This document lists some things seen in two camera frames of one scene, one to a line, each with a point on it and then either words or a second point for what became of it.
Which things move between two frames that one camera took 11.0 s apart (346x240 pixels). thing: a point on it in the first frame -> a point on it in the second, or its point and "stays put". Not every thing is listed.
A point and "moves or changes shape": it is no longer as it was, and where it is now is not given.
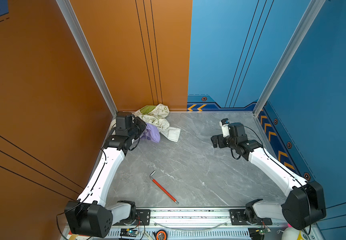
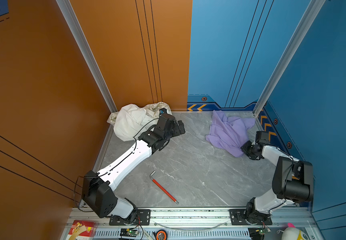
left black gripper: (140, 123) -> (176, 131)
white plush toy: (292, 233) stays put
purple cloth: (152, 133) moves or changes shape
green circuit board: (129, 232) stays put
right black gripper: (220, 138) -> (244, 147)
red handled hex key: (164, 190) stays put
